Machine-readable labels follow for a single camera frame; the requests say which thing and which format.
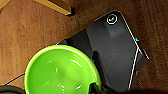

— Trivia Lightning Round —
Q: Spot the dark robot base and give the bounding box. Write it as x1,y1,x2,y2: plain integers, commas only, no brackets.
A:
54,9,151,93

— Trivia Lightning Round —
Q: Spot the thin dark robot cable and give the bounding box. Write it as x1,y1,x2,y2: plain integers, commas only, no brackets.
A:
4,73,27,84

